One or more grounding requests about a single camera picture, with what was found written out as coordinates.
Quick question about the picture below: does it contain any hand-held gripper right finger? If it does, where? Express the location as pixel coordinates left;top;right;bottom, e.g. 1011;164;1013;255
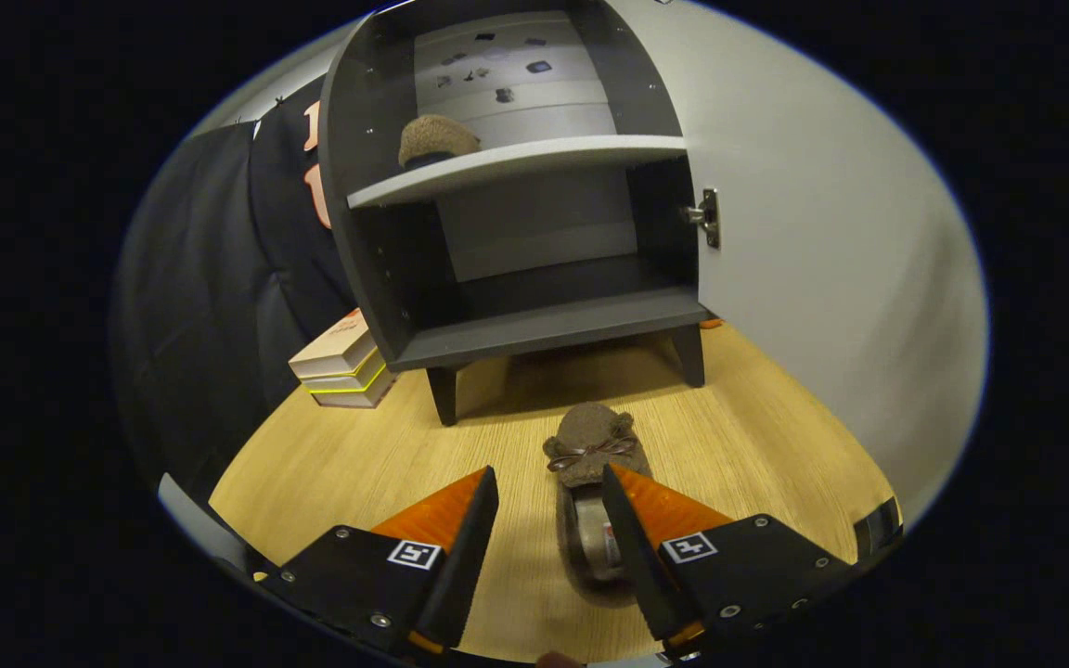
601;463;856;650

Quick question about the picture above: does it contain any beige cover book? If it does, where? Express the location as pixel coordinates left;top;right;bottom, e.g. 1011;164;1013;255
289;309;378;379

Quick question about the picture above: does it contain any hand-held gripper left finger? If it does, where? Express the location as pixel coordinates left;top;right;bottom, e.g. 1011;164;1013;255
256;466;500;655

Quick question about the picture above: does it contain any yellow edged book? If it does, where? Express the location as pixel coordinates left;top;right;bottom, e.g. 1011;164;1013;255
307;351;398;409

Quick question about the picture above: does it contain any brown fuzzy shoe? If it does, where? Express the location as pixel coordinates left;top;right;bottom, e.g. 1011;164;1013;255
542;402;656;609
398;114;483;171

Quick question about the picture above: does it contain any black backdrop cloth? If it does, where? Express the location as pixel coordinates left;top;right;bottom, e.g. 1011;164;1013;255
112;74;359;502

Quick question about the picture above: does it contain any grey shoe cabinet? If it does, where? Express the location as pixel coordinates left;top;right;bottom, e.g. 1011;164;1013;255
319;0;716;428

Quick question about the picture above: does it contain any metal door hinge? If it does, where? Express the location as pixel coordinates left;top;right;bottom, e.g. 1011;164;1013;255
680;188;721;250

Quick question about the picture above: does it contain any beige shoe cabinet door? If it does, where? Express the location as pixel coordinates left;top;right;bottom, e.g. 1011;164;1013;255
604;0;990;520

